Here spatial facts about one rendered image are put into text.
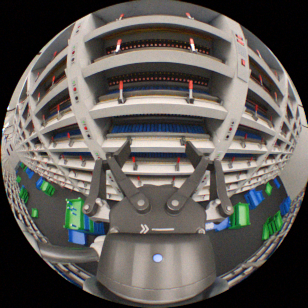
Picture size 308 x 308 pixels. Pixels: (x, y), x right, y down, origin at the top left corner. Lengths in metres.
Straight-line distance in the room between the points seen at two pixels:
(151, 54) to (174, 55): 0.07
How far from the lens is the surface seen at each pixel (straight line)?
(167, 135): 0.44
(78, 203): 1.09
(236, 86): 0.47
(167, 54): 0.37
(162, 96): 0.39
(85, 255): 0.67
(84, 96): 0.45
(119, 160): 0.15
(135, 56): 0.37
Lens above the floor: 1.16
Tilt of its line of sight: 40 degrees down
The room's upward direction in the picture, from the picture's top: 1 degrees counter-clockwise
